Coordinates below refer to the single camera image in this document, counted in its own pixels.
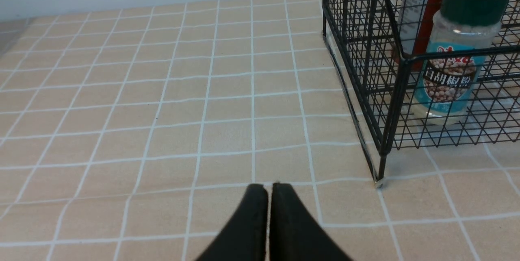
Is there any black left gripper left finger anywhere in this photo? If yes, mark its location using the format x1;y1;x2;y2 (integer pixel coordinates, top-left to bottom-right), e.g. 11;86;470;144
197;184;268;261

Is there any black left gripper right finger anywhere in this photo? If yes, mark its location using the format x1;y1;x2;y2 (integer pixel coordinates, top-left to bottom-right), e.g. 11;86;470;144
269;183;352;261

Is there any pepper shaker green cap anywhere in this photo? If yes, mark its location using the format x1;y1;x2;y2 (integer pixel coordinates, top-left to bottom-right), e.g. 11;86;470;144
410;0;509;126

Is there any red sauce bottle yellow cap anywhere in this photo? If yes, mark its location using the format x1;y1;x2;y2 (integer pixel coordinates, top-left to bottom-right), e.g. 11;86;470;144
392;0;442;71

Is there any black wire mesh rack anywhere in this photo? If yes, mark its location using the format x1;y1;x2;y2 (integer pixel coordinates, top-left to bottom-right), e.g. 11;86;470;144
323;0;519;187

